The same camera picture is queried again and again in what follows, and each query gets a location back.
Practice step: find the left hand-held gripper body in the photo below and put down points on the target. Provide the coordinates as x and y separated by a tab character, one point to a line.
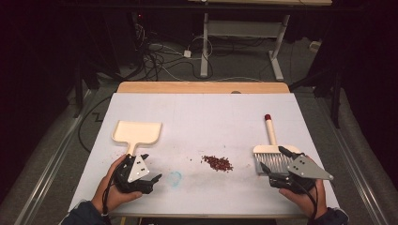
137	170

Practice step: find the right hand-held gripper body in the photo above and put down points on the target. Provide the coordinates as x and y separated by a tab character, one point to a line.
305	168

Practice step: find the cream hand brush grey bristles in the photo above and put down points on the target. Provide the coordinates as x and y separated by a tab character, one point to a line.
269	149

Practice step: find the cream plastic dustpan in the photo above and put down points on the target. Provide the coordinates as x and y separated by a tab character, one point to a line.
137	132

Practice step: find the red beans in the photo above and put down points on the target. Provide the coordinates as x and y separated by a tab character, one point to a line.
219	163

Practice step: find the person's right hand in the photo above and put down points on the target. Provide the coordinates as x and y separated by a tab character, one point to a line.
309	201

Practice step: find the person's left hand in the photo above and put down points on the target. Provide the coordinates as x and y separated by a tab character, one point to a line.
104	193

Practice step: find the white board table cover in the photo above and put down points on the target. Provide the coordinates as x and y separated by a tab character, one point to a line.
200	115

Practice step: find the black stand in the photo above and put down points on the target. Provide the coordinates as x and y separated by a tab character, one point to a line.
79	93
336	100

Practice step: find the wooden table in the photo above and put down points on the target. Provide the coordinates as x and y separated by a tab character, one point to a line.
200	87

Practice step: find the white power strip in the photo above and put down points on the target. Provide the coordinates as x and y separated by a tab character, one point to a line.
314	46

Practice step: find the white power adapter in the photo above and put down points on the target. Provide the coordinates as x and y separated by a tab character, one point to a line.
187	53

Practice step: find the metal floor rail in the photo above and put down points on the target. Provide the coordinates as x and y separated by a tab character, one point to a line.
353	162
47	162

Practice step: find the white metal desk frame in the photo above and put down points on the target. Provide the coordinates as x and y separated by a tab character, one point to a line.
205	47

